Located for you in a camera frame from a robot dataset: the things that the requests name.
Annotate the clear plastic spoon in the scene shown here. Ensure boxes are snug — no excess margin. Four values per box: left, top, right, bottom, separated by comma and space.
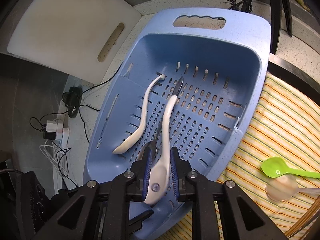
265, 174, 320, 201

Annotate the green plastic spoon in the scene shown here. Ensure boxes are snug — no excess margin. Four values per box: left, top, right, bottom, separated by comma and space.
261, 157, 320, 179

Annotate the red-tipped wooden chopstick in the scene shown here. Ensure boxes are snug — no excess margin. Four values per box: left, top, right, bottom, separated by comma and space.
285, 197, 319, 238

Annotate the white ceramic logo spoon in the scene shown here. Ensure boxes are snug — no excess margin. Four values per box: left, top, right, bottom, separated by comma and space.
144, 95, 177, 205

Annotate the white ceramic soup spoon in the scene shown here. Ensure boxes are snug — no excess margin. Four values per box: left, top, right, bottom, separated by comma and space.
112, 74, 165, 154

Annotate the white power strip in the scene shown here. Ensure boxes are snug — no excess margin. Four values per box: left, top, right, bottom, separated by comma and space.
43, 119, 69, 141

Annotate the striped yellow cloth mat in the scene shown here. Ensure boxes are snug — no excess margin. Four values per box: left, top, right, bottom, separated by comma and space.
157, 71, 320, 240

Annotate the blue plastic drain basket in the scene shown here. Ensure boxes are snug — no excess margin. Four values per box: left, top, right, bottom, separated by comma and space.
82, 8, 273, 240

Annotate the white cutting board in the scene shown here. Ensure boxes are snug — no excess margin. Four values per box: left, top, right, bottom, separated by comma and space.
7, 0, 141, 84

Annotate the black cable clamp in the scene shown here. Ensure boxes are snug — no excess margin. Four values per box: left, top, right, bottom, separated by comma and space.
61, 86, 82, 118

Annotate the black power cable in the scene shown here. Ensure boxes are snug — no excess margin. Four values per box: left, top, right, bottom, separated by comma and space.
29, 0, 253, 140

